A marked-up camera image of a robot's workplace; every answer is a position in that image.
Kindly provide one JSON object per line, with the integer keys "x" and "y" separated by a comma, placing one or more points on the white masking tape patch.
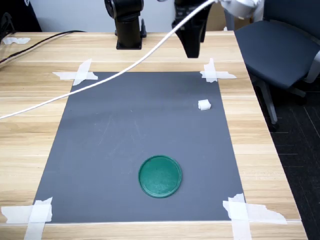
{"x": 215, "y": 73}
{"x": 247, "y": 212}
{"x": 81, "y": 75}
{"x": 32, "y": 215}

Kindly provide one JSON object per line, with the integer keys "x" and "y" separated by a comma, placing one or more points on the dark grey office chair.
{"x": 280, "y": 55}

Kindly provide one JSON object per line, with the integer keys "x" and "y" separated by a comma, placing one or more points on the small white tape scrap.
{"x": 15, "y": 40}

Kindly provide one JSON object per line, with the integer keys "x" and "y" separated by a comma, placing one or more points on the brown cardboard box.
{"x": 216, "y": 20}

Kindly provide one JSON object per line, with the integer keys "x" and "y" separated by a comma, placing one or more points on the black table clamp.
{"x": 143, "y": 28}

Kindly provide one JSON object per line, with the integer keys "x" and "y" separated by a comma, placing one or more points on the black fabric object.
{"x": 17, "y": 15}

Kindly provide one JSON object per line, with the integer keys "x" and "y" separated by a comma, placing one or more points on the round green lid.
{"x": 160, "y": 177}

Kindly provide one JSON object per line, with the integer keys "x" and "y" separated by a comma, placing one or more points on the small white plastic terminal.
{"x": 204, "y": 105}

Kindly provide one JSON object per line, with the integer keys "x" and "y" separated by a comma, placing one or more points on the dark grey mat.
{"x": 140, "y": 125}

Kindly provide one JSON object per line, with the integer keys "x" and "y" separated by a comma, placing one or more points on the white round camera box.
{"x": 241, "y": 7}

